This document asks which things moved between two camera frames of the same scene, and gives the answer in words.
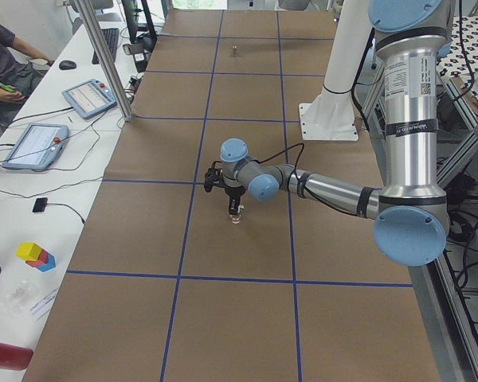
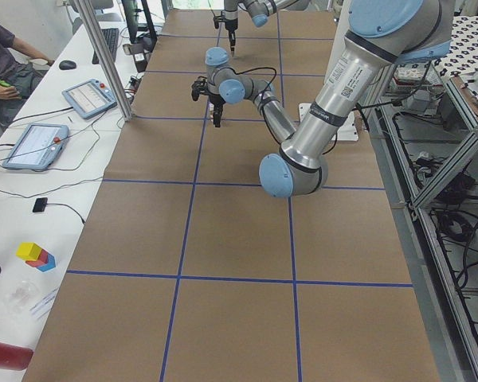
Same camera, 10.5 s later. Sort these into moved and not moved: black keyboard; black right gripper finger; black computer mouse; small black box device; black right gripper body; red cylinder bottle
Moved: black right gripper body; black right gripper finger
Not moved: black computer mouse; red cylinder bottle; black keyboard; small black box device
